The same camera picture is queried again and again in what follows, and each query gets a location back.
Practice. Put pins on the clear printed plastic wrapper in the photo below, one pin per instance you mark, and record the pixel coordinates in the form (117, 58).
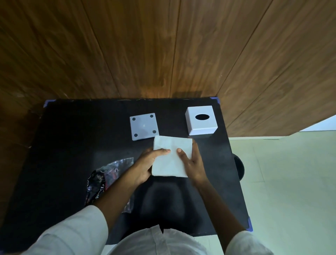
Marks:
(111, 170)

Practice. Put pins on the person's left hand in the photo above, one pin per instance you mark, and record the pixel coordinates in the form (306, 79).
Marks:
(143, 165)

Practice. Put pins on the person's left forearm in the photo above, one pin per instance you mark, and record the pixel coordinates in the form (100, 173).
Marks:
(118, 197)

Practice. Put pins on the person's right forearm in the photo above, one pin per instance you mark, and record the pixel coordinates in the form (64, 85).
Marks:
(217, 207)

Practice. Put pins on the white square base plate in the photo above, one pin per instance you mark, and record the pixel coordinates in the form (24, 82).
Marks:
(143, 126)

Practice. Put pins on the person's right thumb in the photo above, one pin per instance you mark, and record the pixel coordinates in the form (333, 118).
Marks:
(183, 154)

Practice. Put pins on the black round stool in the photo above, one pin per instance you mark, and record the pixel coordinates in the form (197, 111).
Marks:
(239, 168)

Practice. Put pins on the person's left thumb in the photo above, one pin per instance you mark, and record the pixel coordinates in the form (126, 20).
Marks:
(162, 151)

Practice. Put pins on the person's right hand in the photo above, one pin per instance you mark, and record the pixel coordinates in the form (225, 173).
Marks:
(195, 168)

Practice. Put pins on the white cube tissue box cover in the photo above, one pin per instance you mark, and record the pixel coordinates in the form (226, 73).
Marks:
(200, 123)

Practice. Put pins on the white shirt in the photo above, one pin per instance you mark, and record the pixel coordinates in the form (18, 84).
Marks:
(68, 236)

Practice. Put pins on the blue table corner guard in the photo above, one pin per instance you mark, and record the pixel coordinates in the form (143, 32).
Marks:
(250, 224)
(215, 99)
(48, 103)

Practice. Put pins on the white tissue paper stack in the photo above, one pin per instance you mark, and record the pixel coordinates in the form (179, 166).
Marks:
(170, 166)

